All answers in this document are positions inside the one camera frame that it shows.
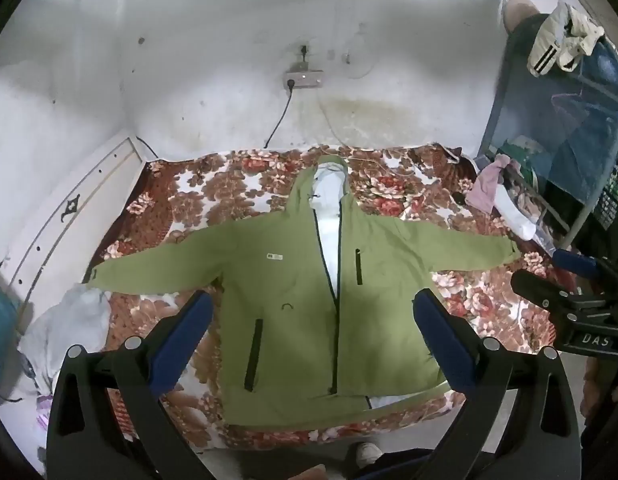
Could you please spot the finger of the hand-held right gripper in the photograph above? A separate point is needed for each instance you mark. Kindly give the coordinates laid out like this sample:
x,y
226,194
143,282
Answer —
x,y
539,287
574,261

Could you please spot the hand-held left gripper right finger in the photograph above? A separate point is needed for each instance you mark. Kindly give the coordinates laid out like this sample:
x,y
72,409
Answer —
x,y
441,332

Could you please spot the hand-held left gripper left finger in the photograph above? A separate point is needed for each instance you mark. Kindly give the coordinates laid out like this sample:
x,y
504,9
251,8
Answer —
x,y
186,332

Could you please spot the green hooded jacket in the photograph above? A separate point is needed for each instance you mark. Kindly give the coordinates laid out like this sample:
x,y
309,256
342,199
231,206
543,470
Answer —
x,y
289,285

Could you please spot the white cloth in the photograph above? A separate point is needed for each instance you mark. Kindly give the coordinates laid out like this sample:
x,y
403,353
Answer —
x,y
514,217

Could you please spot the pink cloth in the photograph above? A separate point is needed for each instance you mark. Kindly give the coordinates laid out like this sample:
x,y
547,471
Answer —
x,y
486,185

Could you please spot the pale grey cloth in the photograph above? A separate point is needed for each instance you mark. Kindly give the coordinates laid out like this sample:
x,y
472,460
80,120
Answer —
x,y
64,330

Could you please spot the blue hanging cloth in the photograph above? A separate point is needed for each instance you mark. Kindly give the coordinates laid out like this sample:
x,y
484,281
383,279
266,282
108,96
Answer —
x,y
589,125

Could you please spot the floral brown blanket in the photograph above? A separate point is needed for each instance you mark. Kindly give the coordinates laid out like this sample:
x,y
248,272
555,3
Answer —
x,y
189,195

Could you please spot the white bed headboard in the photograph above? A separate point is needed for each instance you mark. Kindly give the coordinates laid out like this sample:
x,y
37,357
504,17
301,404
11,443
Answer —
x,y
74,220

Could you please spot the blue metal rack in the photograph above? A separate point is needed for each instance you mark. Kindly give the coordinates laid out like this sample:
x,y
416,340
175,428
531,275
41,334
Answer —
x,y
499,105

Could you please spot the teal cloth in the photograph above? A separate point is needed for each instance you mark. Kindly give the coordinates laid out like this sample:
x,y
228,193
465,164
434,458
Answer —
x,y
1,325

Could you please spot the white black-striped jacket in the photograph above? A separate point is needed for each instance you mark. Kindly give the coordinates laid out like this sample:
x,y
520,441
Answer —
x,y
559,40

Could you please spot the white wall power outlet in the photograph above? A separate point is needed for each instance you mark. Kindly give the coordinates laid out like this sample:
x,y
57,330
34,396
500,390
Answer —
x,y
303,79

